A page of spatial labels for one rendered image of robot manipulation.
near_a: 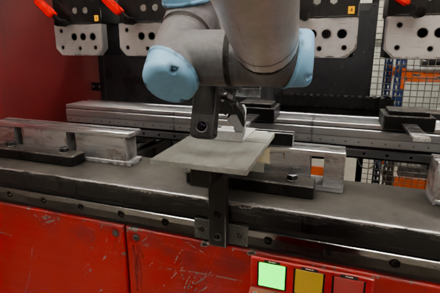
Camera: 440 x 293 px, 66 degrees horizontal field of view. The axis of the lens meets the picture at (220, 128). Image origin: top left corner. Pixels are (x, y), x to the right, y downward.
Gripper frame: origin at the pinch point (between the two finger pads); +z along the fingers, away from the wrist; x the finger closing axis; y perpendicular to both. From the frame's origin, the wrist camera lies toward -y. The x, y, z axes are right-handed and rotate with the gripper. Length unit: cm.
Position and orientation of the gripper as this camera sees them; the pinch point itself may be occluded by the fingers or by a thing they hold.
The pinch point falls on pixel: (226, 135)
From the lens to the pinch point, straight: 74.8
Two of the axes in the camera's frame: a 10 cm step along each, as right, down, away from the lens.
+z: 2.1, 5.9, 7.8
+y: 2.4, -8.0, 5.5
